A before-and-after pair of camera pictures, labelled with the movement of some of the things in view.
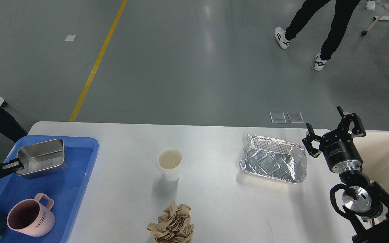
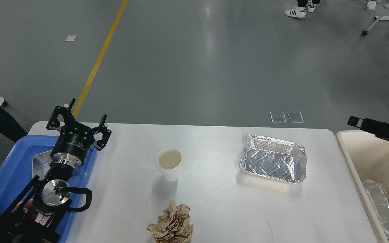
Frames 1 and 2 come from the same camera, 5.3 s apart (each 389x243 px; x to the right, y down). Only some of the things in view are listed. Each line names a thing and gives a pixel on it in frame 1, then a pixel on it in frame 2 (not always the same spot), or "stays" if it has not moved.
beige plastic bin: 386,156 stays
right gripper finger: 358,130 → 382,129
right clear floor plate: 295,117 stays
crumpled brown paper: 174,226 stays
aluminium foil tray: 282,160 stays
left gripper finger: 15,164 → 101,128
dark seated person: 3,120 stays
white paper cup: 170,159 stays
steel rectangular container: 41,156 → 41,162
